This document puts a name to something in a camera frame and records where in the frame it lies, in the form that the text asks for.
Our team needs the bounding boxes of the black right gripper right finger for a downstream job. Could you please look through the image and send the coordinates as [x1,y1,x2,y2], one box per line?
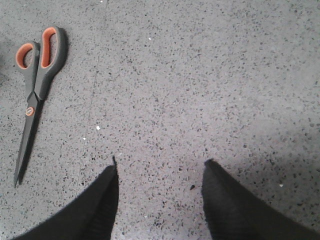
[201,159,320,240]

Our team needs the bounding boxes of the grey orange scissors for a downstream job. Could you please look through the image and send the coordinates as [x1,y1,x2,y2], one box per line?
[13,26,68,186]

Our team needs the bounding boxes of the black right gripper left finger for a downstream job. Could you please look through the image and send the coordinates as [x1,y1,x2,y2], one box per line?
[15,156,119,240]

